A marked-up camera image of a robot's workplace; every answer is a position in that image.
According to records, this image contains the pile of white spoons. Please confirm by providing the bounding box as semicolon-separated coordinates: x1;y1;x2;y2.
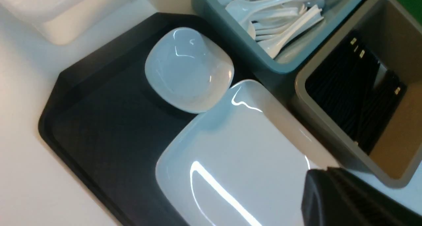
217;0;325;58

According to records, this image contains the brown plastic bin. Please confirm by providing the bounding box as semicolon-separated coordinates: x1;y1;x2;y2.
291;0;422;188

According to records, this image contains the large white plastic tub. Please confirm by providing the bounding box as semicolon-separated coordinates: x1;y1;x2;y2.
0;0;145;46

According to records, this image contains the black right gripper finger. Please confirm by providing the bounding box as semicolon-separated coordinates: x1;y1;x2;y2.
301;167;422;226

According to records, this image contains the teal plastic bin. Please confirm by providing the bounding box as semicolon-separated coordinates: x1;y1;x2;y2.
191;0;365;74

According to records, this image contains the white bowl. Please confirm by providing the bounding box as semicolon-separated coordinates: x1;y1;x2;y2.
144;27;235;114

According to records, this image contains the black serving tray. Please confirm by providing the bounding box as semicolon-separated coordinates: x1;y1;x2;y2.
38;13;256;226

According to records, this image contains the pile of black chopsticks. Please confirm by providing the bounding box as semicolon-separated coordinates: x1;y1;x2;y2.
305;30;407;154

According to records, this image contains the large white square plate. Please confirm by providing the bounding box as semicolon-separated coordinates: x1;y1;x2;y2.
155;79;339;226

